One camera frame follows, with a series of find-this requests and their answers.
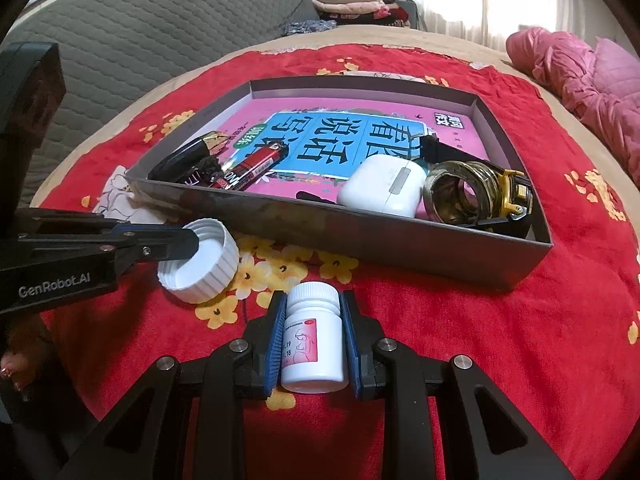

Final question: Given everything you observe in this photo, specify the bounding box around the pink book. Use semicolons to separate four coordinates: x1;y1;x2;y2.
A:
220;97;486;211

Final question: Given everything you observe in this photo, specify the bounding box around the grey quilted sofa cover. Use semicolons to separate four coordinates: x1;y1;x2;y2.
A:
0;0;316;206

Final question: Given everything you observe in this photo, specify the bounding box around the red black battery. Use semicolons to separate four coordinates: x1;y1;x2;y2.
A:
220;141;289;192

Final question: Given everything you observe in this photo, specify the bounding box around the grey cardboard box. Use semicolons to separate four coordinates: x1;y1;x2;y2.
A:
125;76;553;292

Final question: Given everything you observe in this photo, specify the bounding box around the black gold wristwatch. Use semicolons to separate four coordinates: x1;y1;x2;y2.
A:
415;130;533;236

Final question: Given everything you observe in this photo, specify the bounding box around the pink quilt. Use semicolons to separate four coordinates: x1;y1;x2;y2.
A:
505;27;640;186

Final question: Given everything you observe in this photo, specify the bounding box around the brass metal ring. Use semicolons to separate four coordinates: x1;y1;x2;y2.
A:
422;161;501;226

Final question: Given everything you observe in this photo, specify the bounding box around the white earbuds case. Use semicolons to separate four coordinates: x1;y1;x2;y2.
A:
336;154;427;219

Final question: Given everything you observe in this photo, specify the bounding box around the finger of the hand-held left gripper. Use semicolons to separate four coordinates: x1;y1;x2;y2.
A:
15;208;188;247
17;230;201;272

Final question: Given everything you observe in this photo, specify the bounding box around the white pill bottle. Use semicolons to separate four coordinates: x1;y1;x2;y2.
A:
280;281;349;394

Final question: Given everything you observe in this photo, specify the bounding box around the red floral blanket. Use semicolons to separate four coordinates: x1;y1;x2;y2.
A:
30;42;640;480

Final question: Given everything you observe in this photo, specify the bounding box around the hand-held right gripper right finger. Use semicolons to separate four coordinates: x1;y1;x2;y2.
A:
340;290;576;480

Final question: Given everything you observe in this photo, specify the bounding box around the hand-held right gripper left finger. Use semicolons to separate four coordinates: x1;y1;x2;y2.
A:
57;290;288;480

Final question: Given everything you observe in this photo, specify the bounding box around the white bottle cap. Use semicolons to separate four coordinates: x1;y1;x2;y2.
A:
157;218;240;304

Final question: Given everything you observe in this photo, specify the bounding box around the white curtain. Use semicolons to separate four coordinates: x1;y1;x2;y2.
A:
395;0;616;56

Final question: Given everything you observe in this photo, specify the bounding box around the blue floral cloth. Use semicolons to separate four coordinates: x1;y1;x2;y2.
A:
282;20;338;37

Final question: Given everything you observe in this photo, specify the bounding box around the beige bed sheet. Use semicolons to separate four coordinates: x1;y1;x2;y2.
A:
30;25;640;201

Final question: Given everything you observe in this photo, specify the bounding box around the person's left hand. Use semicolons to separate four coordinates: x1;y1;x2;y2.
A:
0;320;53;391

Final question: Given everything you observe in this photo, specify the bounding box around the black battery white print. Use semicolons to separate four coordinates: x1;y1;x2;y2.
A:
182;157;226;188

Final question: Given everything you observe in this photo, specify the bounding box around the stack of folded clothes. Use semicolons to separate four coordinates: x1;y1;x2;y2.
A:
309;0;418;28

